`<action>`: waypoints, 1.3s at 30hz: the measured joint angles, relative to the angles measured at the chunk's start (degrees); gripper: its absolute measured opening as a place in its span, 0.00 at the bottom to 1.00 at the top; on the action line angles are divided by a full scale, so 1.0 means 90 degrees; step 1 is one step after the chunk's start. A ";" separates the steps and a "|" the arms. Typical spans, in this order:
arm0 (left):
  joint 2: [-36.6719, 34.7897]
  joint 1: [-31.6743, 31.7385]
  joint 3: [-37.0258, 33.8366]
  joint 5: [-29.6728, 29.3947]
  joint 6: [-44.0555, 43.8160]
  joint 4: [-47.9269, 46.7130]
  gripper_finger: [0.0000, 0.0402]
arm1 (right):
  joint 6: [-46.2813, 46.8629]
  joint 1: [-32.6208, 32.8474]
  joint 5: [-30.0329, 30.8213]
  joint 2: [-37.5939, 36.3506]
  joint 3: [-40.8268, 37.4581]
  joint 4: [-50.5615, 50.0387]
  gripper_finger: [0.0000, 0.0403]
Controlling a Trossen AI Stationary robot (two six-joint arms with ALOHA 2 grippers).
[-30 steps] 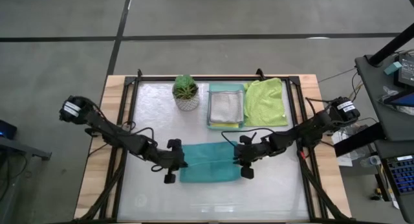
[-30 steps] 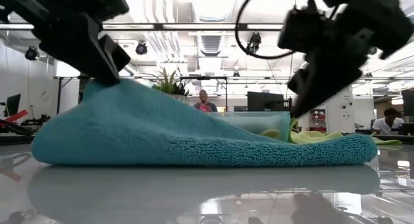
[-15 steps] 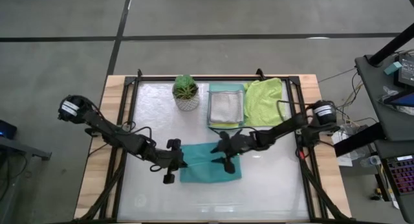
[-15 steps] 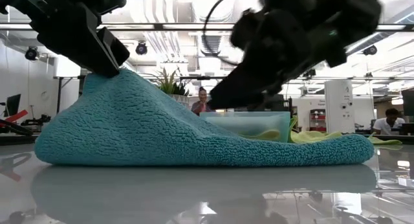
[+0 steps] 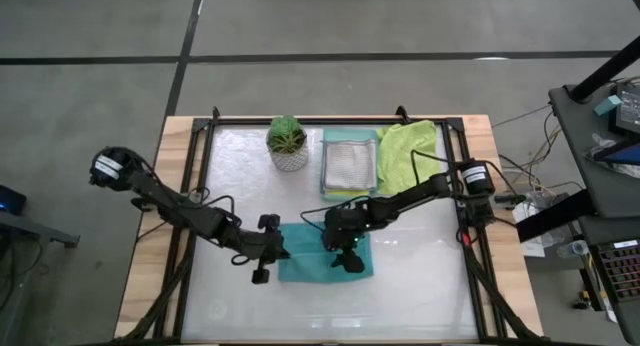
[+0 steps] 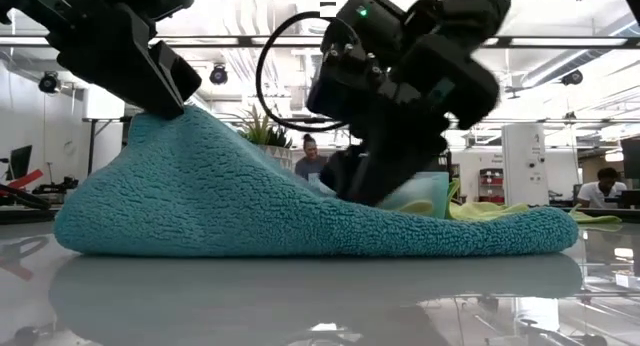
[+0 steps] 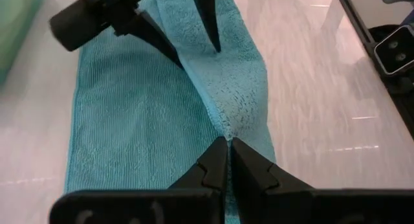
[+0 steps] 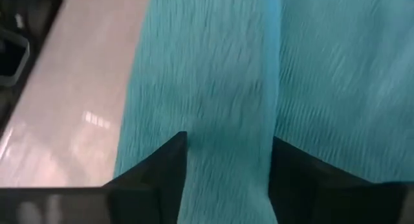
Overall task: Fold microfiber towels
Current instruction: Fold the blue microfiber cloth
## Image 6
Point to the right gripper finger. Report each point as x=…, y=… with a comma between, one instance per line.
x=395, y=161
x=340, y=173

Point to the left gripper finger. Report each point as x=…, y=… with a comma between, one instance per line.
x=125, y=71
x=180, y=76

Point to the lime green microfiber towel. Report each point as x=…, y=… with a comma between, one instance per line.
x=490, y=211

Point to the teal microfiber towel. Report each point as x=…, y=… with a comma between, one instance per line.
x=225, y=206

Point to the translucent teal plastic tray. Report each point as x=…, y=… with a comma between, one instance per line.
x=425, y=191

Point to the black metal rack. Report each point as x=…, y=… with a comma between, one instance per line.
x=91, y=146

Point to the succulent in triangle-patterned pot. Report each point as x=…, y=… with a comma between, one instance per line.
x=260, y=131

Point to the red parts shelf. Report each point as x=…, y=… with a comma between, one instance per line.
x=491, y=186

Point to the black desk equipment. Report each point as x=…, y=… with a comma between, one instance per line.
x=60, y=186

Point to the black computer monitor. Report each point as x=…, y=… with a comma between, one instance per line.
x=632, y=158
x=21, y=161

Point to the red tool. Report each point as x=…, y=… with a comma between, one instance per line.
x=25, y=180

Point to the black hanging camera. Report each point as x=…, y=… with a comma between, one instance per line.
x=48, y=82
x=572, y=78
x=218, y=75

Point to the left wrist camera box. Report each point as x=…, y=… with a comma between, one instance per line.
x=172, y=1

